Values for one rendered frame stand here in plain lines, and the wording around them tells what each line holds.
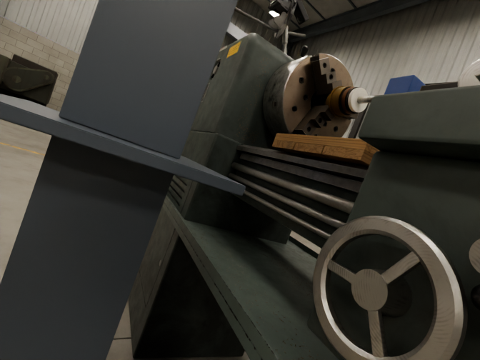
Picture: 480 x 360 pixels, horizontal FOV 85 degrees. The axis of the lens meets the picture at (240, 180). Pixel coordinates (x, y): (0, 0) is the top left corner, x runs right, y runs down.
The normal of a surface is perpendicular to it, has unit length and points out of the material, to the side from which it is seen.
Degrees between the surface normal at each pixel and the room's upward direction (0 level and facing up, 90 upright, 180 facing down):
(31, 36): 90
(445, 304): 90
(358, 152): 90
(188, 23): 90
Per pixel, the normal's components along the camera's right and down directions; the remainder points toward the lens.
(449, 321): -0.83, -0.29
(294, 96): 0.43, 0.19
